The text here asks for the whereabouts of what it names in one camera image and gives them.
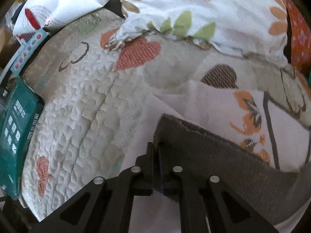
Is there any red floral bed sheet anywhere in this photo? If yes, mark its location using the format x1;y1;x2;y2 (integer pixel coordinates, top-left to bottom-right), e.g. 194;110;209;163
284;0;310;78

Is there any white floral pillow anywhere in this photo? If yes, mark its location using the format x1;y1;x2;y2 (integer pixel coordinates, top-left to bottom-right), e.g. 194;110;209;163
107;0;288;66

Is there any quilted heart pattern bedspread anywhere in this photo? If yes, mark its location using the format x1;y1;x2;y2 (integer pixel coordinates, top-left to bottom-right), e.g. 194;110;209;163
21;9;310;220

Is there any teal strip with coloured shapes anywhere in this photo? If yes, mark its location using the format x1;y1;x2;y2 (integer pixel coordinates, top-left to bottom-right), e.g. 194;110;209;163
10;28;50;76

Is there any white garment with grey trim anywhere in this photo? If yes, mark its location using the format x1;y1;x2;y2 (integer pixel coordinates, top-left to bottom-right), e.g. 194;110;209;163
122;81;310;232

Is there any white paper bag red print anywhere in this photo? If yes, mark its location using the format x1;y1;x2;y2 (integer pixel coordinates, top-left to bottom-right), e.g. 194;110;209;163
13;0;109;36

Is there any green plastic package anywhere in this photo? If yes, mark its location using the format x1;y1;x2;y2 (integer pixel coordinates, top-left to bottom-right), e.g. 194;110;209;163
1;77;44;200

